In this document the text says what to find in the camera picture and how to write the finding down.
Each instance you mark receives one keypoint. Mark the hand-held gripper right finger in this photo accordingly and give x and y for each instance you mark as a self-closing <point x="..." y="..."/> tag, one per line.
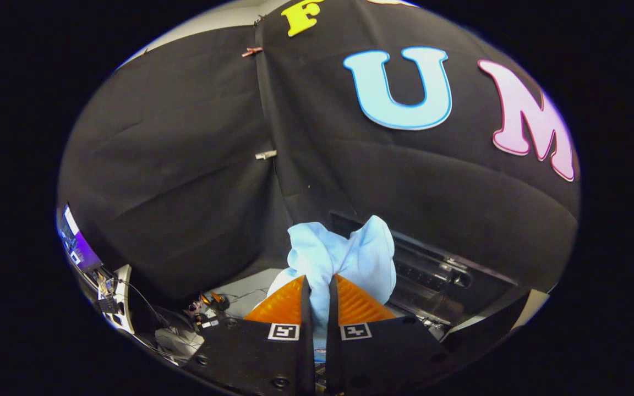
<point x="332" y="357"/>

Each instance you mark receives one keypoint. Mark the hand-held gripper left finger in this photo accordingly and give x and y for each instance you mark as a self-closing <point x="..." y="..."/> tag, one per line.
<point x="307" y="357"/>

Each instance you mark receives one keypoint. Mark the light blue polo shirt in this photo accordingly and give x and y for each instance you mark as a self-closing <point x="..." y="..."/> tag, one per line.
<point x="344" y="253"/>

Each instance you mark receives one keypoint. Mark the grey top-load washing machine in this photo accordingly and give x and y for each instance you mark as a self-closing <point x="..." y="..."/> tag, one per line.
<point x="432" y="280"/>

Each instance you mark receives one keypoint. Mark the white clothes peg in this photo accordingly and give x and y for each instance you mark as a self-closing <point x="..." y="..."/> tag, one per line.
<point x="266" y="155"/>

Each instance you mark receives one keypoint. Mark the red clothes peg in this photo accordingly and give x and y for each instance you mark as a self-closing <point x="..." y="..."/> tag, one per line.
<point x="251" y="51"/>

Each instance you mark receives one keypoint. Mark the white board panel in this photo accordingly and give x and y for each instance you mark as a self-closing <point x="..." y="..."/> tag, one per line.
<point x="531" y="308"/>

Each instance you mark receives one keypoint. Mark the black backdrop cloth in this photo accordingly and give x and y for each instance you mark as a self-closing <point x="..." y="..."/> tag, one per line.
<point x="185" y="165"/>

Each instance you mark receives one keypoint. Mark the computer monitor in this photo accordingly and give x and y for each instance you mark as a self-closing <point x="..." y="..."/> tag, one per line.
<point x="77" y="245"/>

